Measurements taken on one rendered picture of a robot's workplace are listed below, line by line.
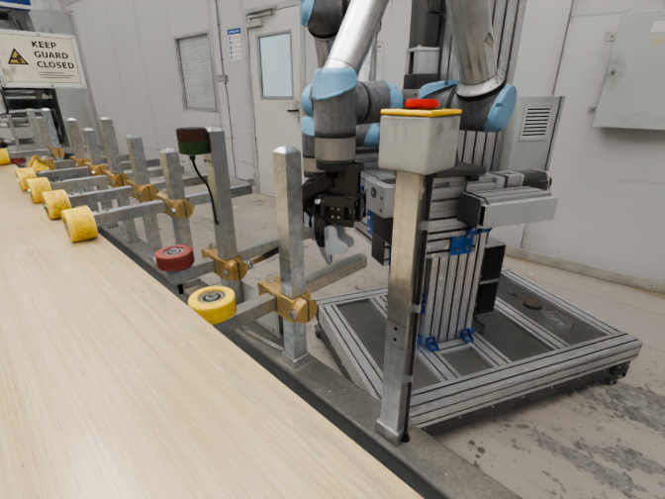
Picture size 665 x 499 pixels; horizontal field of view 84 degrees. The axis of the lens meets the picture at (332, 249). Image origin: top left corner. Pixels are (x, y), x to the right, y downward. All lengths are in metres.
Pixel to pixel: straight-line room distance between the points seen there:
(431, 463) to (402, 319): 0.25
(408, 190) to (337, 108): 0.24
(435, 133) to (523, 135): 1.10
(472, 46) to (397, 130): 0.57
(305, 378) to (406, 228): 0.43
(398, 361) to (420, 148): 0.32
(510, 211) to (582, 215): 2.03
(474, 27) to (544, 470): 1.44
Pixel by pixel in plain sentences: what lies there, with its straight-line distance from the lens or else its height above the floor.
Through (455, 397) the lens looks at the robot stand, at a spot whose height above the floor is 0.23.
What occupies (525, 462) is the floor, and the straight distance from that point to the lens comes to 1.71.
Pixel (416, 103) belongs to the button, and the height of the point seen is 1.23.
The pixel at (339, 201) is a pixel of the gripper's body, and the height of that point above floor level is 1.06.
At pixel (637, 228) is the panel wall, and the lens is 3.20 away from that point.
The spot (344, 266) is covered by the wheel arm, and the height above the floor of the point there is 0.86.
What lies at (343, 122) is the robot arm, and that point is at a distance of 0.66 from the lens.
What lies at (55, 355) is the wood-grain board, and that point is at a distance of 0.66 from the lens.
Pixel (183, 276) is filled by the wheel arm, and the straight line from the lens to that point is 0.93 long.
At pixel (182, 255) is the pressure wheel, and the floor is 0.91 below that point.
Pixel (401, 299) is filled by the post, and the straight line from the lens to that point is 0.54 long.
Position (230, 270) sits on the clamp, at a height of 0.85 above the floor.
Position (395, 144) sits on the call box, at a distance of 0.46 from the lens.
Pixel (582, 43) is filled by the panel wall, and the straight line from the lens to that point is 3.15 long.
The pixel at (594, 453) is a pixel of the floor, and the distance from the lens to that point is 1.85.
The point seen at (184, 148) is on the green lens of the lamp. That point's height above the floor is 1.14.
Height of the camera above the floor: 1.24
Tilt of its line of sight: 23 degrees down
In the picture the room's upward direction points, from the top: straight up
